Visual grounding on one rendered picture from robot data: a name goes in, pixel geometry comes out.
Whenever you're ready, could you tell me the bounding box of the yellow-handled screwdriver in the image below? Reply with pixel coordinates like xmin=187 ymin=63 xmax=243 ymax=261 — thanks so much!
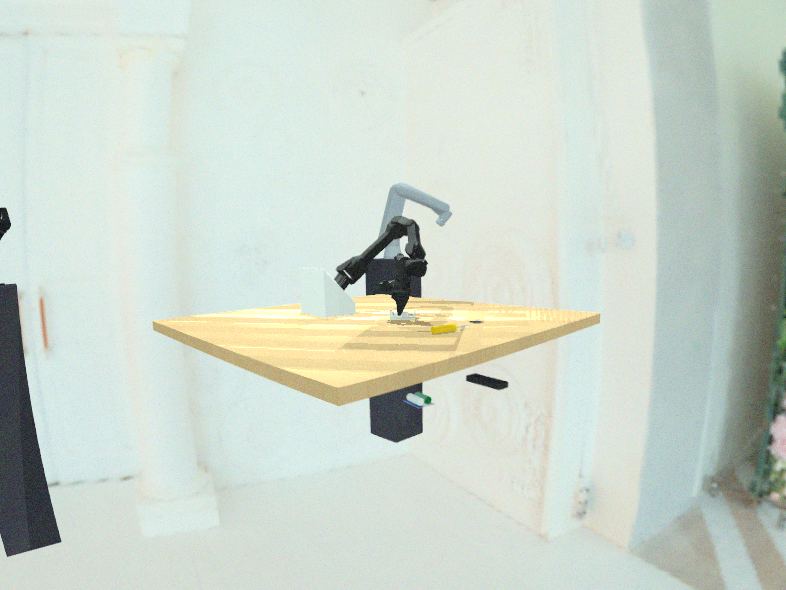
xmin=431 ymin=324 xmax=469 ymax=334

